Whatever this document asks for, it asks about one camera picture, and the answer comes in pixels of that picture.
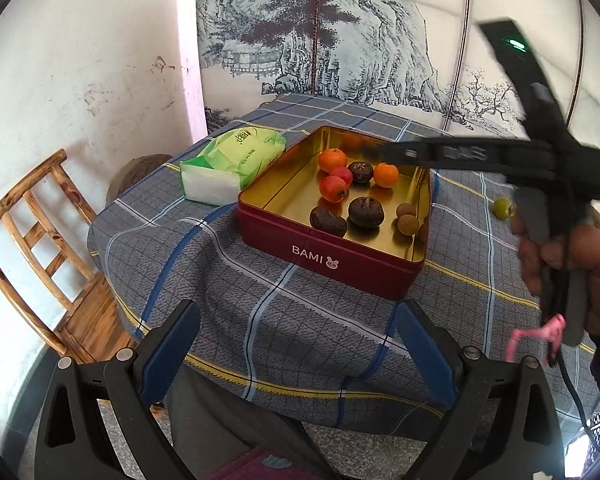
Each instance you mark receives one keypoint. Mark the green fruit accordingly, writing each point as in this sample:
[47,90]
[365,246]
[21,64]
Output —
[502,208]

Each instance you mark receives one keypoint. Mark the brown longan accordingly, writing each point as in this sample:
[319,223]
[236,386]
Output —
[405,208]
[408,224]

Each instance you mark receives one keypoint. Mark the dark brown round fruit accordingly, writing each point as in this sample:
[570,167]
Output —
[327,221]
[367,211]
[361,171]

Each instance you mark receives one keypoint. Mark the red tomato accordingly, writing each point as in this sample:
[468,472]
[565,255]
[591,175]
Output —
[342,174]

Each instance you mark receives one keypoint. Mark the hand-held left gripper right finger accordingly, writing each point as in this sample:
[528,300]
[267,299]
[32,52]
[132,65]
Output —
[425,355]

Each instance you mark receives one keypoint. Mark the orange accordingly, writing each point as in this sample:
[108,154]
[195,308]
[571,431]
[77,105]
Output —
[386,175]
[332,159]

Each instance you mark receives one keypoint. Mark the red-orange fruit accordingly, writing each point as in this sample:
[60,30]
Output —
[334,190]

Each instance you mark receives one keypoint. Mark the wooden chair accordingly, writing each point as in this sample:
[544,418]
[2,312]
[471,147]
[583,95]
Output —
[87,320]

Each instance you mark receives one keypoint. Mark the green tissue pack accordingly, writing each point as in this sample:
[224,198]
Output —
[230,160]

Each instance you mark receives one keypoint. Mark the red floor mat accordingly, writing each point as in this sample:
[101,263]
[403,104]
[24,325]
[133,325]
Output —
[260,467]

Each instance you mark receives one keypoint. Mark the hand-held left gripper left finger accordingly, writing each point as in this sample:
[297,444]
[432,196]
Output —
[172,345]

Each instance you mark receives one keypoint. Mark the grey plaid tablecloth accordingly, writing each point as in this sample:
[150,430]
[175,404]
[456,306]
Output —
[280,320]

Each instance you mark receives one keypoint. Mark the red metal tin box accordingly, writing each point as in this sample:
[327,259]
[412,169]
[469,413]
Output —
[330,265]

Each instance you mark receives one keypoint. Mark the landscape wall mural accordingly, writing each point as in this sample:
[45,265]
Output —
[370,35]

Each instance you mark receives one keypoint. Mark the round brown stool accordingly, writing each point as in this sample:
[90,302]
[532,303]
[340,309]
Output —
[135,172]

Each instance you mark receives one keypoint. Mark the grey trouser leg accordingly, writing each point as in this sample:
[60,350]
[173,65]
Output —
[220,425]

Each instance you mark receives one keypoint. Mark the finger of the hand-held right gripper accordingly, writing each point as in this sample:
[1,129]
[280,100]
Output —
[470,165]
[430,149]

